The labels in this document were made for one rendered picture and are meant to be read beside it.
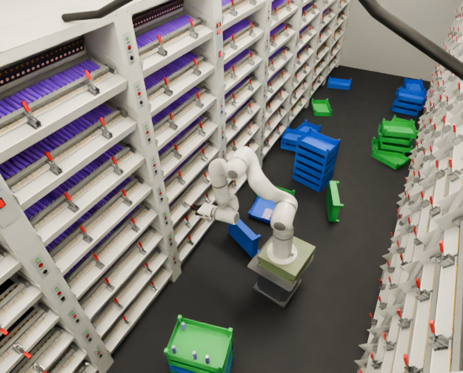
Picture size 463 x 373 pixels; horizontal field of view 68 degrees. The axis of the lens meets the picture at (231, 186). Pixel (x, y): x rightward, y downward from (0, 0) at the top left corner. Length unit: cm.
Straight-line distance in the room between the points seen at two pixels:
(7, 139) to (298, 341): 188
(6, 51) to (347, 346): 221
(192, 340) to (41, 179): 112
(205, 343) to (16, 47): 154
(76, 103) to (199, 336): 130
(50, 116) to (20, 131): 11
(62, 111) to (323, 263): 202
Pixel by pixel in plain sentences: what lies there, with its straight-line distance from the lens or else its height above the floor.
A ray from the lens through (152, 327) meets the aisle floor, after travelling 242.
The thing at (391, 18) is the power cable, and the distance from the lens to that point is 84.
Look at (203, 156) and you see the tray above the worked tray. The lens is 230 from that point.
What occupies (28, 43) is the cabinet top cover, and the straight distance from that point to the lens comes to 126.
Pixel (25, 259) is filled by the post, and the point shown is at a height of 111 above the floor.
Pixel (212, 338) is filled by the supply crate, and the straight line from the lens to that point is 197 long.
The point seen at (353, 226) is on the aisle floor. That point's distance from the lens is 299.
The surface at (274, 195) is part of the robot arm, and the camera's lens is 185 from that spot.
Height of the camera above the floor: 212
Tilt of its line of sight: 42 degrees down
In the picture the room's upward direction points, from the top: 1 degrees counter-clockwise
